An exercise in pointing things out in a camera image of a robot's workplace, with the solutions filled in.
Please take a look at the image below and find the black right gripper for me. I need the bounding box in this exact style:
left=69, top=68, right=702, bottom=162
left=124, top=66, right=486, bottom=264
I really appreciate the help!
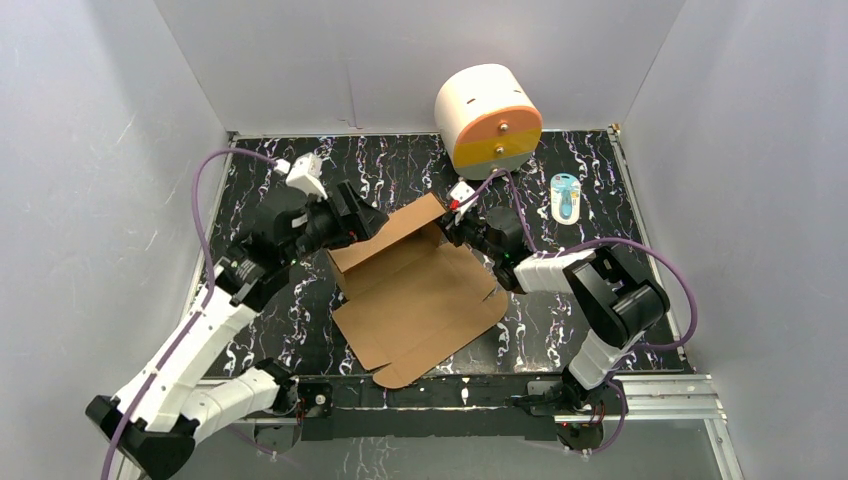
left=431, top=208, right=502, bottom=263

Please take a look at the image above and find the brown cardboard box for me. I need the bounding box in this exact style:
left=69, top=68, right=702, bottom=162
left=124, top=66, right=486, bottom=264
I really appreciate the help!
left=327, top=193, right=509, bottom=389

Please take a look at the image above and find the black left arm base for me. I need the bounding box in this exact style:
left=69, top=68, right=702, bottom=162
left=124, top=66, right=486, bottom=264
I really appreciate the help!
left=236, top=358, right=333, bottom=420

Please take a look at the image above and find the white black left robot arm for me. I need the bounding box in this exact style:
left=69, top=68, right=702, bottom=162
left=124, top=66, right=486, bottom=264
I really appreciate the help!
left=85, top=181, right=389, bottom=479

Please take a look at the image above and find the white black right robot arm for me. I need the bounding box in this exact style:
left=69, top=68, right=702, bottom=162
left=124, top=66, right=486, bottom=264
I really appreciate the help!
left=437, top=207, right=670, bottom=414

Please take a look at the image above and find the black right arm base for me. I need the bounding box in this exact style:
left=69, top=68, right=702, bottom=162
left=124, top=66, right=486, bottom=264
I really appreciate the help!
left=509, top=378, right=629, bottom=457

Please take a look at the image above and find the blue white packaged item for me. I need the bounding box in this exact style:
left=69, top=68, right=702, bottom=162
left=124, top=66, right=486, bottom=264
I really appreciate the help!
left=550, top=173, right=581, bottom=225

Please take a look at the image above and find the white orange yellow cylinder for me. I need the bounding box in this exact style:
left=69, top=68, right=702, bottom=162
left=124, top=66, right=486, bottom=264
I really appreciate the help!
left=434, top=63, right=543, bottom=180

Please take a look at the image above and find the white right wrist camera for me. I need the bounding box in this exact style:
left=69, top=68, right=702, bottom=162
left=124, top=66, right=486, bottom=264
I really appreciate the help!
left=447, top=179, right=476, bottom=215

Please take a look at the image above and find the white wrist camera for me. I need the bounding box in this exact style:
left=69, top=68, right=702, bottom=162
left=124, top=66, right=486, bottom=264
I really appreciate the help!
left=447, top=179, right=476, bottom=215
left=273, top=152, right=328, bottom=200

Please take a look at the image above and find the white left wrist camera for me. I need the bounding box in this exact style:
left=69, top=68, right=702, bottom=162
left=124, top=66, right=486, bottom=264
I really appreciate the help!
left=273, top=152, right=328, bottom=200

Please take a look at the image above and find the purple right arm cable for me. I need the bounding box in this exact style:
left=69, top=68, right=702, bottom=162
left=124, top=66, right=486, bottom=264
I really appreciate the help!
left=463, top=168, right=700, bottom=456

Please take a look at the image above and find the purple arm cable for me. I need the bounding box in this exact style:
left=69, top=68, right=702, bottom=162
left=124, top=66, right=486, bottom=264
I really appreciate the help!
left=99, top=147, right=283, bottom=480
left=463, top=168, right=700, bottom=456

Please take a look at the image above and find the aluminium frame rail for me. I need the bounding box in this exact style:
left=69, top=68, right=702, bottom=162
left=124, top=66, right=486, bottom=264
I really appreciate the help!
left=117, top=374, right=745, bottom=480

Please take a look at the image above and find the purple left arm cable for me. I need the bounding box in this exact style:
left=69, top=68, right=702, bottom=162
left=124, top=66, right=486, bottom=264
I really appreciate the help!
left=99, top=147, right=283, bottom=480

